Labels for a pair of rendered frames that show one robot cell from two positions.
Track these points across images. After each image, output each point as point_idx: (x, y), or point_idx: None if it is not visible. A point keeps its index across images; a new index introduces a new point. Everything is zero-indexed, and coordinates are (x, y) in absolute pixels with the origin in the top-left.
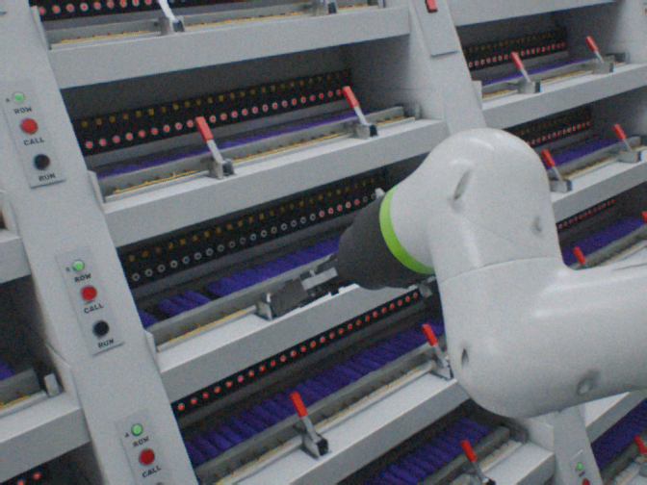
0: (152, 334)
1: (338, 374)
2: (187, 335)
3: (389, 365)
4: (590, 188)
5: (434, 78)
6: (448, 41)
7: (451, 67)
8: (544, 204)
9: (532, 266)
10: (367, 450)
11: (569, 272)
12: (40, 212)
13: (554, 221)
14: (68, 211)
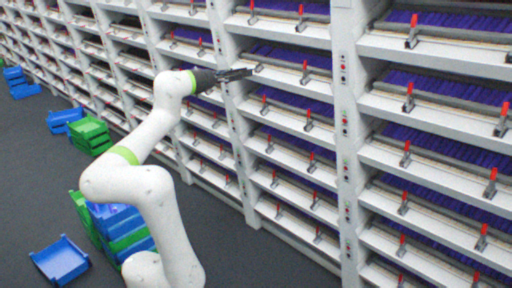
0: (237, 56)
1: (299, 101)
2: (245, 61)
3: (304, 111)
4: (422, 121)
5: (331, 18)
6: (344, 1)
7: (343, 14)
8: (158, 97)
9: (154, 104)
10: (273, 124)
11: (156, 110)
12: (212, 16)
13: (161, 101)
14: (216, 18)
